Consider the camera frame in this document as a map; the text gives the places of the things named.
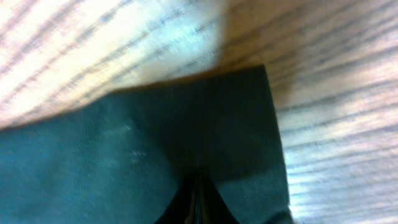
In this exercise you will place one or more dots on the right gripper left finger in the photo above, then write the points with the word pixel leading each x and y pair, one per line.
pixel 178 209

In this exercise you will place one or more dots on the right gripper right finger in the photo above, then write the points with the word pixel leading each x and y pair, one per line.
pixel 211 207

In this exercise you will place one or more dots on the black polo shirt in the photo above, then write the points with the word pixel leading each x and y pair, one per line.
pixel 122 158

